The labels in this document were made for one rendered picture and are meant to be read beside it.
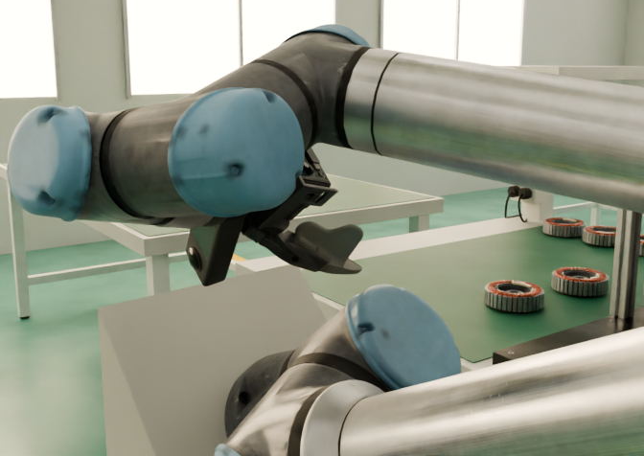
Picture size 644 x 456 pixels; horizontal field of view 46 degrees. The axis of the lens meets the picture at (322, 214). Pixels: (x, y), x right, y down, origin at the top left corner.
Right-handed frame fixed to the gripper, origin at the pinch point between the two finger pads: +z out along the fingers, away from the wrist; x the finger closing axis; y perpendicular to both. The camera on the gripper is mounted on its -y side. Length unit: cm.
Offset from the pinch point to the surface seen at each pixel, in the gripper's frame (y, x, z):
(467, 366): -16, -14, 47
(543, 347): -6, -17, 55
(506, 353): -10, -15, 49
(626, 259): 9, -10, 74
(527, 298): -10, -6, 74
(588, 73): 20, 38, 120
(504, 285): -14, 0, 79
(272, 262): -58, 36, 76
